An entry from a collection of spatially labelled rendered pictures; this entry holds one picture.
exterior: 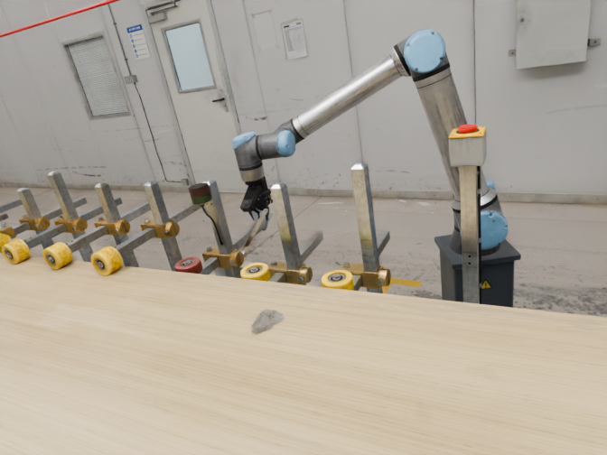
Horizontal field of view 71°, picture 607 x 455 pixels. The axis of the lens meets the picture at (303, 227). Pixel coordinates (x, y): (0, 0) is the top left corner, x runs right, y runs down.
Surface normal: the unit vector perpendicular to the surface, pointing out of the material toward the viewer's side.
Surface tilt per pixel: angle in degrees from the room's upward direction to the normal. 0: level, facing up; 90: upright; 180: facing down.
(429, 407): 0
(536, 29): 90
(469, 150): 90
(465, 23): 90
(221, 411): 0
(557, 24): 90
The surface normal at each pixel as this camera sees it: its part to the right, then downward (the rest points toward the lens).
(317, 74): -0.50, 0.42
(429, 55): -0.26, 0.30
